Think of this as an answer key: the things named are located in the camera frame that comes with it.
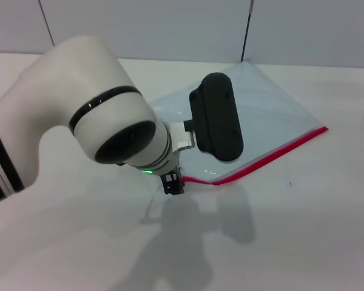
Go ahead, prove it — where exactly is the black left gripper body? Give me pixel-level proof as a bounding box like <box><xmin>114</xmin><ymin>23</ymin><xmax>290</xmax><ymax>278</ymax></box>
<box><xmin>159</xmin><ymin>165</ymin><xmax>183</xmax><ymax>183</ymax></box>

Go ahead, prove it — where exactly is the clear red-zipper document bag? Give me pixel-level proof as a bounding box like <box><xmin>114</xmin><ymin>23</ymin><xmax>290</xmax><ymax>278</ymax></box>
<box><xmin>147</xmin><ymin>62</ymin><xmax>330</xmax><ymax>187</ymax></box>

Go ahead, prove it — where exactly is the black silver wrist camera box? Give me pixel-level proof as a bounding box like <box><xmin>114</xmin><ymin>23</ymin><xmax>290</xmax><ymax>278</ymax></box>
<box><xmin>183</xmin><ymin>72</ymin><xmax>244</xmax><ymax>164</ymax></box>

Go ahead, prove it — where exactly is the thin reddish vertical cord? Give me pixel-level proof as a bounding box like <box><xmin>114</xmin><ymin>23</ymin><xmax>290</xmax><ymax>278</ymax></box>
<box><xmin>39</xmin><ymin>0</ymin><xmax>56</xmax><ymax>48</ymax></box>

